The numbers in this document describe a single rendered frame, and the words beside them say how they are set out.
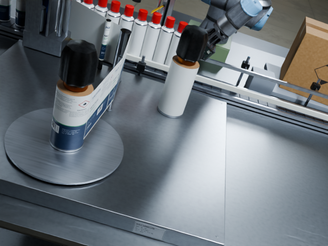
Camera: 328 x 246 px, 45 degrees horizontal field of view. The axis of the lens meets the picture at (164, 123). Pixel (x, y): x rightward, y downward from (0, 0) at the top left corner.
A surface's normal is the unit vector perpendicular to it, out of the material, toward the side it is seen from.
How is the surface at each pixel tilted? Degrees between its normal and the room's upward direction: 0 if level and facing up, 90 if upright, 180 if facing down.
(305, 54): 90
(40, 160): 0
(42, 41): 90
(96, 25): 90
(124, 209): 0
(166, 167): 0
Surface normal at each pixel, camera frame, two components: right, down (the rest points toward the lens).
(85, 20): -0.58, 0.34
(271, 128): 0.25, -0.79
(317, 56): -0.29, 0.49
